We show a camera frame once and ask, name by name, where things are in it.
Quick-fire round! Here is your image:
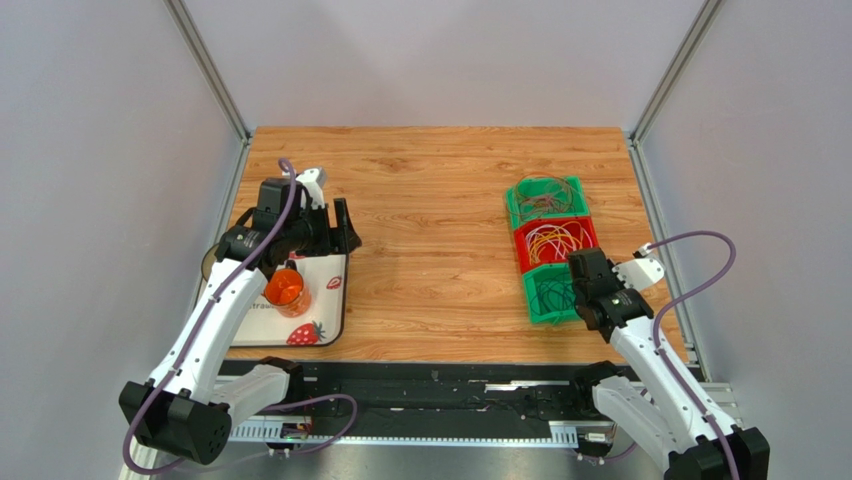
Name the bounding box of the aluminium frame post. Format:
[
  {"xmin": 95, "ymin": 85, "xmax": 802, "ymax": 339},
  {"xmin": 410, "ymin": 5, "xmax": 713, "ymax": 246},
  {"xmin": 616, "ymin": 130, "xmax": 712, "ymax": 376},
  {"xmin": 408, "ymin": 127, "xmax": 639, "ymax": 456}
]
[
  {"xmin": 164, "ymin": 0, "xmax": 252, "ymax": 145},
  {"xmin": 629, "ymin": 0, "xmax": 726, "ymax": 145}
]

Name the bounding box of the strawberry pattern tray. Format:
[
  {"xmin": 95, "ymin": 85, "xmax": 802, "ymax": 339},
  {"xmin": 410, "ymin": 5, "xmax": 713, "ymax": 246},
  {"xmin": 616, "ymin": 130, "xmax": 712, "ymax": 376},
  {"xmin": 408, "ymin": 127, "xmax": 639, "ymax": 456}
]
[{"xmin": 219, "ymin": 255, "xmax": 348, "ymax": 347}]

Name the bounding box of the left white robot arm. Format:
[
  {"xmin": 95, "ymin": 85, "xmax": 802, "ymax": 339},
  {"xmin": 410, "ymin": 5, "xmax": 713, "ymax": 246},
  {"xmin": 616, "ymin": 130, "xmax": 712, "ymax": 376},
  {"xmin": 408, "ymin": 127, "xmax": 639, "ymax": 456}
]
[{"xmin": 119, "ymin": 167, "xmax": 361, "ymax": 465}]

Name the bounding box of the dark red cable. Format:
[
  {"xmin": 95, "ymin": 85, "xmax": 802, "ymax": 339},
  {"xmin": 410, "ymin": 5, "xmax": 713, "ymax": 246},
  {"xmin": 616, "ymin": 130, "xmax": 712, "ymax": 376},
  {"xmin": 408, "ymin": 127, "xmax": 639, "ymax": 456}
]
[{"xmin": 512, "ymin": 174, "xmax": 580, "ymax": 221}]

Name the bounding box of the white cable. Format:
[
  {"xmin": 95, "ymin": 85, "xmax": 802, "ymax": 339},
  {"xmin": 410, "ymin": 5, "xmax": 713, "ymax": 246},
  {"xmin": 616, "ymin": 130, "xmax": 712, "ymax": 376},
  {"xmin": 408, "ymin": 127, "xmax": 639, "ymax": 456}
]
[{"xmin": 525, "ymin": 224, "xmax": 594, "ymax": 264}]

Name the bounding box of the grey slotted cable duct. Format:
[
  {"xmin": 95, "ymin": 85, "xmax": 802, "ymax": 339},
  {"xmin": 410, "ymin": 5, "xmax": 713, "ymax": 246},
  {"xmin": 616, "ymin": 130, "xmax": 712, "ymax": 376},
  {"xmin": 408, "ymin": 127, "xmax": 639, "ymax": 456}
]
[{"xmin": 229, "ymin": 418, "xmax": 580, "ymax": 449}]

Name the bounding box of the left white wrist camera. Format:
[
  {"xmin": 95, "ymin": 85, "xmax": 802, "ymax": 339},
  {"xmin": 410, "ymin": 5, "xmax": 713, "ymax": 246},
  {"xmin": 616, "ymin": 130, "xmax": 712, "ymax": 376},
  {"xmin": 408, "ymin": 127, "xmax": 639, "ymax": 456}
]
[{"xmin": 296, "ymin": 166, "xmax": 328, "ymax": 210}]

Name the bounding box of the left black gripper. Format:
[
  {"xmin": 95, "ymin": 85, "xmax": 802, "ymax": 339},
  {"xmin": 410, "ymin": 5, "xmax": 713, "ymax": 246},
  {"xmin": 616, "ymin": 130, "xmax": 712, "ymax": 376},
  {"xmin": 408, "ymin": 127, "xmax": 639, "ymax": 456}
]
[{"xmin": 283, "ymin": 198, "xmax": 361, "ymax": 258}]

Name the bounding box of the near green plastic bin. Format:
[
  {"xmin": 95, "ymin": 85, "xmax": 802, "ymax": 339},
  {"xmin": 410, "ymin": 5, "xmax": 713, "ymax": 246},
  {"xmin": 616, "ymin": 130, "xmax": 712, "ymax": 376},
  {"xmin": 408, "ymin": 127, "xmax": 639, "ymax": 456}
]
[{"xmin": 522, "ymin": 263, "xmax": 582, "ymax": 325}]

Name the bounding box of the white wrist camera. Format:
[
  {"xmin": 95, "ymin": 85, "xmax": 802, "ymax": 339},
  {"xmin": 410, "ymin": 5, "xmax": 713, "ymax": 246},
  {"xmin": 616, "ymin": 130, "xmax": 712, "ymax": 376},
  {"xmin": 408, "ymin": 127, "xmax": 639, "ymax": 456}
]
[
  {"xmin": 611, "ymin": 243, "xmax": 665, "ymax": 291},
  {"xmin": 296, "ymin": 166, "xmax": 328, "ymax": 210}
]

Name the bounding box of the green plastic bin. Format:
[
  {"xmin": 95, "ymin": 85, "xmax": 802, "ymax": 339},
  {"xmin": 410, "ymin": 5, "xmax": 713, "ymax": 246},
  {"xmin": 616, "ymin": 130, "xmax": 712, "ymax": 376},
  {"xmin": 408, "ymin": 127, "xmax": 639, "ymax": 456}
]
[
  {"xmin": 522, "ymin": 263, "xmax": 582, "ymax": 325},
  {"xmin": 505, "ymin": 175, "xmax": 591, "ymax": 230}
]

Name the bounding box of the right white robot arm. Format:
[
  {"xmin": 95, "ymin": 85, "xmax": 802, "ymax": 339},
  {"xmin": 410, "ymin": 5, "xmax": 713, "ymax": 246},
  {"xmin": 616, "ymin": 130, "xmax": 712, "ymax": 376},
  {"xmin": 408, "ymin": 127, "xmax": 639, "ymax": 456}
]
[{"xmin": 567, "ymin": 246, "xmax": 770, "ymax": 479}]

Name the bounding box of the right aluminium frame post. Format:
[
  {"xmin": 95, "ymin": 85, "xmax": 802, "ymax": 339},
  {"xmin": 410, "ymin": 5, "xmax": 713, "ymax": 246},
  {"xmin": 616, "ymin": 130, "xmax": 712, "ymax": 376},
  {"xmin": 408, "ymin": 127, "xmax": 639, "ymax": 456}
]
[{"xmin": 629, "ymin": 0, "xmax": 726, "ymax": 145}]

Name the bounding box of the red plastic bin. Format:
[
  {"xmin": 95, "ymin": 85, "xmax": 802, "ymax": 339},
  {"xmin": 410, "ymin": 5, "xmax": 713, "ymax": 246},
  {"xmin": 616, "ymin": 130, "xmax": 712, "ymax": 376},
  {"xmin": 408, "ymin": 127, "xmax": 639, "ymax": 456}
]
[{"xmin": 513, "ymin": 216, "xmax": 599, "ymax": 273}]

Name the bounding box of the left aluminium frame post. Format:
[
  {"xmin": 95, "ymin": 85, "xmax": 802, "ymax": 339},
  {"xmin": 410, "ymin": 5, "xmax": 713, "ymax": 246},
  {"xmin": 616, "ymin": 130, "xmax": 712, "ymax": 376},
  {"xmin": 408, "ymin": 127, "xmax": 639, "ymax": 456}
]
[{"xmin": 164, "ymin": 0, "xmax": 252, "ymax": 145}]

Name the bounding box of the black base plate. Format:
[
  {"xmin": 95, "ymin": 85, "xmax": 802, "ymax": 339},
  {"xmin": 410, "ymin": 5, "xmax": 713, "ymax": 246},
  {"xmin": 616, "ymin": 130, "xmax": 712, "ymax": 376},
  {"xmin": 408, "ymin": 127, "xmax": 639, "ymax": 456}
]
[{"xmin": 219, "ymin": 361, "xmax": 637, "ymax": 440}]

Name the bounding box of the orange glass mug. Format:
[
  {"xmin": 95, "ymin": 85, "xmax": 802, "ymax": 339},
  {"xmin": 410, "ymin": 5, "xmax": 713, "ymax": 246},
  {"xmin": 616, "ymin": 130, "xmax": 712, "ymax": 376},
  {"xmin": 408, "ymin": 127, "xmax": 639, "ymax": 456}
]
[{"xmin": 263, "ymin": 268, "xmax": 312, "ymax": 318}]

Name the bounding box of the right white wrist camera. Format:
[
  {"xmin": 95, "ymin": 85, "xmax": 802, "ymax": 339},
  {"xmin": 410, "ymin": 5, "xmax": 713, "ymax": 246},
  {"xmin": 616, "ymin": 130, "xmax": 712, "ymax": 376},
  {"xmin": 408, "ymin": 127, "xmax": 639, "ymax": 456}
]
[{"xmin": 611, "ymin": 243, "xmax": 665, "ymax": 291}]

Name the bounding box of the far green plastic bin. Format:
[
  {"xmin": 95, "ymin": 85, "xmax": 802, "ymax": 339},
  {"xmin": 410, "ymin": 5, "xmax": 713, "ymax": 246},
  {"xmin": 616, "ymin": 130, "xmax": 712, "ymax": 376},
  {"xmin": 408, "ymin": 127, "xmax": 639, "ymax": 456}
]
[{"xmin": 505, "ymin": 175, "xmax": 591, "ymax": 230}]

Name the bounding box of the orange cable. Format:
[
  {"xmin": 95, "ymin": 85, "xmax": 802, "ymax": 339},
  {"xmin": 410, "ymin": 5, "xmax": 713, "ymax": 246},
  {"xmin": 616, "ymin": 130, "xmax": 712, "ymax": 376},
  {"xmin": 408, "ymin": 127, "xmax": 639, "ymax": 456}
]
[{"xmin": 525, "ymin": 226, "xmax": 590, "ymax": 264}]

